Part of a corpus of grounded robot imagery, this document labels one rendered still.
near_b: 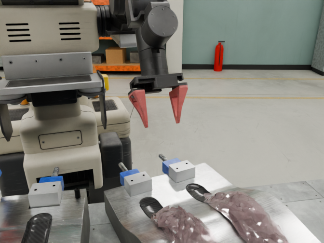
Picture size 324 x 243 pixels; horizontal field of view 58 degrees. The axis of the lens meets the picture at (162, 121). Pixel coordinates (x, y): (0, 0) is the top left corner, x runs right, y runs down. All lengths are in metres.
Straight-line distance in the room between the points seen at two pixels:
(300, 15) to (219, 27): 1.48
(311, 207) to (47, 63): 0.73
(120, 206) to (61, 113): 0.42
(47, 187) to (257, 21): 5.61
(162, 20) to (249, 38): 5.44
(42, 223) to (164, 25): 0.40
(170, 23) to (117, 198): 0.36
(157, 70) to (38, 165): 0.49
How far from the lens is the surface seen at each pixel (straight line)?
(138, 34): 0.62
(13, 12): 0.84
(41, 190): 0.57
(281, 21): 6.11
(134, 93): 0.56
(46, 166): 0.92
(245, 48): 5.97
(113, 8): 0.75
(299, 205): 0.75
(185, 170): 0.65
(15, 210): 0.59
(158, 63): 0.59
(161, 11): 0.55
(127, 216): 0.57
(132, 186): 0.61
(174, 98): 0.64
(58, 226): 0.53
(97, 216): 0.67
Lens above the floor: 1.22
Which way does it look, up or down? 22 degrees down
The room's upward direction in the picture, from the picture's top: straight up
